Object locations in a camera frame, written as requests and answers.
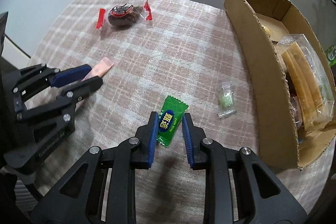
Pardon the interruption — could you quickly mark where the pink sachet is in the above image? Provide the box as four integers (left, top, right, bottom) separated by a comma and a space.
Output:
82, 57, 114, 81

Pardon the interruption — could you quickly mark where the bread loaf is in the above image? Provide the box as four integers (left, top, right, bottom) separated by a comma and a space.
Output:
277, 34, 334, 132

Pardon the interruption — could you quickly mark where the yellow pudding cup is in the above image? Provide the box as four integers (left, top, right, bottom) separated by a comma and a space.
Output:
262, 25, 272, 38

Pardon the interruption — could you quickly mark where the pink plaid tablecloth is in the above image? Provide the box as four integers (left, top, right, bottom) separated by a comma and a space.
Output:
27, 0, 335, 223

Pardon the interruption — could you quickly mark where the red wrapped chocolate cake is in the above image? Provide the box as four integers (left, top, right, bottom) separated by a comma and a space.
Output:
96, 0, 153, 30

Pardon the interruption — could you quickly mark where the small clear green candy packet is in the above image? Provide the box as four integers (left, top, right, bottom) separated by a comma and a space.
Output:
217, 82, 236, 119

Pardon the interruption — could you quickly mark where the green drink carton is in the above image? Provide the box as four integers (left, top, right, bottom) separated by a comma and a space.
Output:
325, 45, 336, 67

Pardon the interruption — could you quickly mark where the long cardboard box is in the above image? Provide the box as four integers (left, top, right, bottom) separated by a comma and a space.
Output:
224, 0, 335, 169

